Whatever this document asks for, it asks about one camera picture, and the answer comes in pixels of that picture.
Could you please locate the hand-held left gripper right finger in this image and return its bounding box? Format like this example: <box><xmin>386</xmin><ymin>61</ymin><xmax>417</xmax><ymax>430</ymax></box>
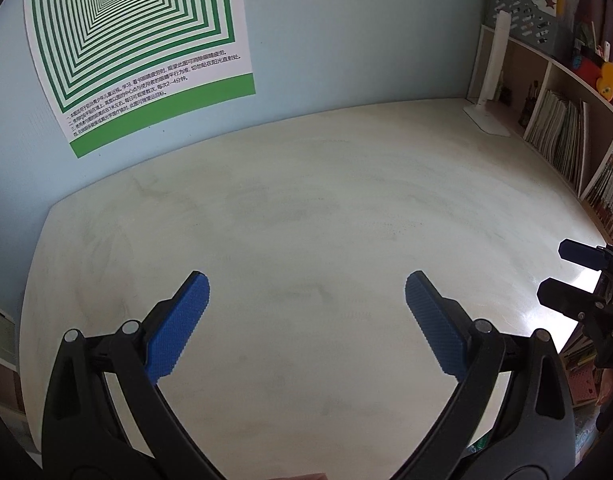
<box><xmin>397</xmin><ymin>270</ymin><xmax>575</xmax><ymax>480</ymax></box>

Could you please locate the row of thin pale books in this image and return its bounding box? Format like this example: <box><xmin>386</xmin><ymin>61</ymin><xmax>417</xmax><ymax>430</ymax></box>
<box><xmin>524</xmin><ymin>90</ymin><xmax>590</xmax><ymax>191</ymax></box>

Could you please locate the green striped wall poster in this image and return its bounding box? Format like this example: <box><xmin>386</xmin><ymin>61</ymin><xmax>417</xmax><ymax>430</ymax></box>
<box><xmin>24</xmin><ymin>0</ymin><xmax>257</xmax><ymax>159</ymax></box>

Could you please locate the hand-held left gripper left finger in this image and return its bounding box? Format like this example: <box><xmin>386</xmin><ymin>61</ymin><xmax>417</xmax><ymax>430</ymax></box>
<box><xmin>41</xmin><ymin>271</ymin><xmax>222</xmax><ymax>480</ymax></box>

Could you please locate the dark pen holder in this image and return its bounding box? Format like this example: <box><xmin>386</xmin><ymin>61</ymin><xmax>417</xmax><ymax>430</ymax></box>
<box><xmin>519</xmin><ymin>82</ymin><xmax>537</xmax><ymax>128</ymax></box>

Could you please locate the person's right hand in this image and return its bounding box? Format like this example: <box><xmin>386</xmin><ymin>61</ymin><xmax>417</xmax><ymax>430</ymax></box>
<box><xmin>597</xmin><ymin>367</ymin><xmax>613</xmax><ymax>431</ymax></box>

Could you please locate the pink plastic basket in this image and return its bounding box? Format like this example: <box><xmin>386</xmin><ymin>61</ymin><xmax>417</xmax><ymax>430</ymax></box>
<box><xmin>569</xmin><ymin>360</ymin><xmax>600</xmax><ymax>408</ymax></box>

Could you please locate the wooden bookshelf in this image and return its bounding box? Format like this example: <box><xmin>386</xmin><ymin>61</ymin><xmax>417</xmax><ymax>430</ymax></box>
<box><xmin>467</xmin><ymin>0</ymin><xmax>613</xmax><ymax>261</ymax></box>

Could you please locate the white desk lamp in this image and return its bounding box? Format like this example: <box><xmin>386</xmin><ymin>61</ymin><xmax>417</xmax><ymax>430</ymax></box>
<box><xmin>463</xmin><ymin>10</ymin><xmax>512</xmax><ymax>136</ymax></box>

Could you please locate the row of colourful books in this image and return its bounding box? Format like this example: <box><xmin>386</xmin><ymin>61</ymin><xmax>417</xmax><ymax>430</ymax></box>
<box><xmin>584</xmin><ymin>152</ymin><xmax>613</xmax><ymax>251</ymax></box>

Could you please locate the low side cabinet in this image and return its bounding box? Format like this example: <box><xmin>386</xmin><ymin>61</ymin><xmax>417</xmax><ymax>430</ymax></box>
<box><xmin>0</xmin><ymin>300</ymin><xmax>24</xmax><ymax>456</ymax></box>

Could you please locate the red yellow plush toy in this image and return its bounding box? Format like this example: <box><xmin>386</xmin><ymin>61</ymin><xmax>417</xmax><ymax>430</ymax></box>
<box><xmin>571</xmin><ymin>45</ymin><xmax>613</xmax><ymax>101</ymax></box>

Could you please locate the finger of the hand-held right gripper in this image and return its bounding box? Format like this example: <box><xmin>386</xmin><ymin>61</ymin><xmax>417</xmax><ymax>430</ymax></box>
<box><xmin>558</xmin><ymin>239</ymin><xmax>610</xmax><ymax>271</ymax></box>
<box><xmin>537</xmin><ymin>276</ymin><xmax>607</xmax><ymax>321</ymax></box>

